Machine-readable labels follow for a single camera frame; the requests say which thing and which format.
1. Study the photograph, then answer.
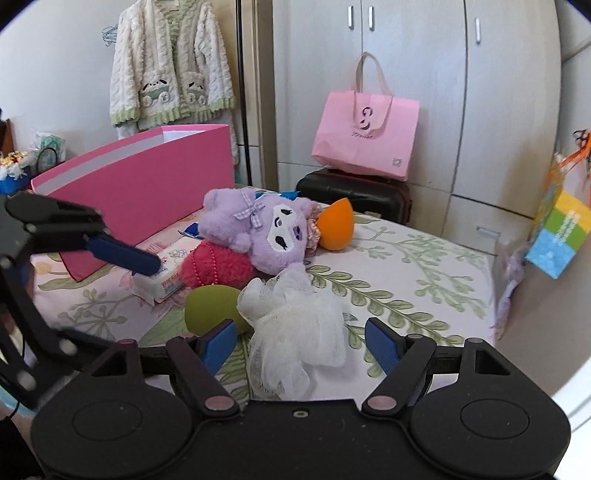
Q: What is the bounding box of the green egg-shaped sponge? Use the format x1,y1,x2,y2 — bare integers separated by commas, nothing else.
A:
184,285,253,337

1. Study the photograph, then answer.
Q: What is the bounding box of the black suitcase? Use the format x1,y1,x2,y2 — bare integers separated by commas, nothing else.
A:
295,168,411,226

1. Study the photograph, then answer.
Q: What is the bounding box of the white tissue pack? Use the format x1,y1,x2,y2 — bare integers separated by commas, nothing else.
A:
131,247,195,304

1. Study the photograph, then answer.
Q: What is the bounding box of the cream knitted cardigan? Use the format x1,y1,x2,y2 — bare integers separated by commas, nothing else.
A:
108,0,238,131

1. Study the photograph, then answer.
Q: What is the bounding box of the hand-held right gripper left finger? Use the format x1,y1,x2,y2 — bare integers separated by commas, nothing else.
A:
83,318,242,415

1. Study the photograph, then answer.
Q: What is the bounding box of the orange egg-shaped sponge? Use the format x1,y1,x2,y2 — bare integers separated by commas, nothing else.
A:
318,198,355,251

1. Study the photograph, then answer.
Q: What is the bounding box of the blue box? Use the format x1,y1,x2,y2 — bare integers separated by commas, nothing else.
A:
0,169,31,195

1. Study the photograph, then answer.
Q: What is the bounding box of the orange ribbon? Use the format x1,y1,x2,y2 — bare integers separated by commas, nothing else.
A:
571,129,591,163

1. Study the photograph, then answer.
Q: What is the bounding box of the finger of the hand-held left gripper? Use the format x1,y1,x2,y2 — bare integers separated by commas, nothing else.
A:
0,257,117,409
4,194,161,277

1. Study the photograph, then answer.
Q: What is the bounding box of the red fuzzy plush with beads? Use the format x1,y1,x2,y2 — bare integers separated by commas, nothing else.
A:
180,239,257,291

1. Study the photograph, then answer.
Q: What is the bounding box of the white mesh bath pouf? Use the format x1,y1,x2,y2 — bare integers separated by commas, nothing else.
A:
237,265,348,400

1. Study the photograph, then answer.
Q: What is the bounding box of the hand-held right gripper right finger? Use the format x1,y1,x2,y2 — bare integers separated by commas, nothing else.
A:
362,318,513,414

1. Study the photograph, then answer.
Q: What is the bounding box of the purple plush toy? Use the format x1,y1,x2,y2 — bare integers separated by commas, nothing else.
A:
198,187,319,274

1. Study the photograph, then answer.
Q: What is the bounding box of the pink paper bag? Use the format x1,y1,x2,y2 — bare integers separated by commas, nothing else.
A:
311,52,421,182

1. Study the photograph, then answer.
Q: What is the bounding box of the white wardrobe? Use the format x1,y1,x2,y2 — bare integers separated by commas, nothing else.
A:
272,0,562,245

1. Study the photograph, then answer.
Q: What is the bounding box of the flower bouquet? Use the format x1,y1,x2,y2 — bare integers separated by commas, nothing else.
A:
0,150,36,182

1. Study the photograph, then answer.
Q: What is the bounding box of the colourful gift bag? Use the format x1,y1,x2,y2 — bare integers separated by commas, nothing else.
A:
524,152,591,280

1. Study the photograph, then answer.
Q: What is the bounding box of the pink storage box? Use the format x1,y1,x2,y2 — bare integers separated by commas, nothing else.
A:
30,124,233,282

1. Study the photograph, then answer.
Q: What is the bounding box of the white printed bag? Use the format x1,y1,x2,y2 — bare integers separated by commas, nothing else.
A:
30,131,68,172

